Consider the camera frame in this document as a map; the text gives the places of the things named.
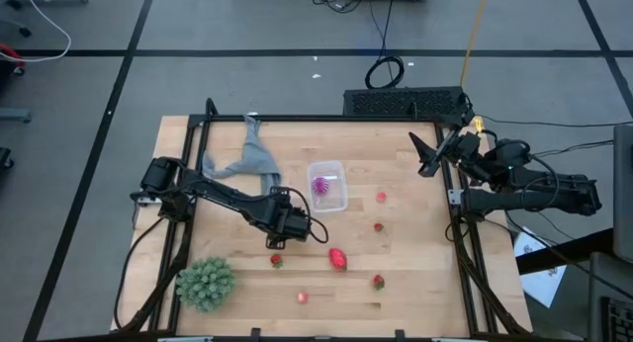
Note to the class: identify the grey monitor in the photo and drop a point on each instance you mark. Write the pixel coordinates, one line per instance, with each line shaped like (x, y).
(624, 194)

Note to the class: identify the red strawberry with green leaves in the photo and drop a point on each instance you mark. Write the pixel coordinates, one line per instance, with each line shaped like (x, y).
(276, 260)
(378, 282)

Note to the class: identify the black floor object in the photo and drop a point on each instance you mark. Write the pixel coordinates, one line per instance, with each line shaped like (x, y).
(5, 159)

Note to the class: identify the small red strawberry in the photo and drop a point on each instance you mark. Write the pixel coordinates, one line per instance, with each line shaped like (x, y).
(378, 227)

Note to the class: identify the grey desk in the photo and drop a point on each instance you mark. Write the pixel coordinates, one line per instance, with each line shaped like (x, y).
(610, 282)

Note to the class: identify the black perforated computer case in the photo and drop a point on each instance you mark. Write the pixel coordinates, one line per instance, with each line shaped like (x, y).
(395, 102)

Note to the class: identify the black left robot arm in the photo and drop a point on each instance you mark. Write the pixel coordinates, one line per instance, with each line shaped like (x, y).
(222, 194)

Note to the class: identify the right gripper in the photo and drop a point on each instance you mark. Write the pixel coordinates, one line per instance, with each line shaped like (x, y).
(462, 146)

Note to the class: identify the black metal table frame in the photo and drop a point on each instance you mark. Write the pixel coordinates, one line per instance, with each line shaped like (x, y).
(321, 118)

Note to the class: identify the yellow tag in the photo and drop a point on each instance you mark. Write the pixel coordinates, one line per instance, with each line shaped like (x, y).
(478, 125)

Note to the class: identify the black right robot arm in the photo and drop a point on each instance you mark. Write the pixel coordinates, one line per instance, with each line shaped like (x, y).
(544, 194)

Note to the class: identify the grey cloth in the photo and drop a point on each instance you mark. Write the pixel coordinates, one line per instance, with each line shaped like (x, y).
(252, 156)

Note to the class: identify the black keyboard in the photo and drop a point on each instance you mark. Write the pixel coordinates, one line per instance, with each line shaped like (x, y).
(618, 319)

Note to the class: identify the clear plastic container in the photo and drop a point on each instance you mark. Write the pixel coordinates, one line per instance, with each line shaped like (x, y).
(336, 194)

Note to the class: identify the red object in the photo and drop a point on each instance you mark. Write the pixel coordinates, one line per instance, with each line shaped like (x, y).
(10, 53)

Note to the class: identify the black caster wheel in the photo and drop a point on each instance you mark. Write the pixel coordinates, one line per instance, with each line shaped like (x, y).
(25, 32)

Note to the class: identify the pinkish red round fruit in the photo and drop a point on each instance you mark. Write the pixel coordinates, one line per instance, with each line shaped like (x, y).
(302, 297)
(381, 197)

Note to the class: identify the white paper sheet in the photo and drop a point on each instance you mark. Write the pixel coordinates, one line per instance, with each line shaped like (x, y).
(541, 282)

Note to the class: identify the black desk board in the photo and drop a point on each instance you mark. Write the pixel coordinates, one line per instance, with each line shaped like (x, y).
(559, 254)

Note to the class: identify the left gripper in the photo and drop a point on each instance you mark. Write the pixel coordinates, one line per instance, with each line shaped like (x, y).
(292, 226)

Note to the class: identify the pink striped spiky fruit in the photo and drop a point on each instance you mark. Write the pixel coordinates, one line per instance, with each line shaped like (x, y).
(320, 185)

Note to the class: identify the large red strawberry toy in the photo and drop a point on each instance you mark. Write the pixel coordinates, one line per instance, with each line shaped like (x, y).
(337, 259)

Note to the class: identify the green spiky potted plant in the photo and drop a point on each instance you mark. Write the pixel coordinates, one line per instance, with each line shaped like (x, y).
(205, 282)

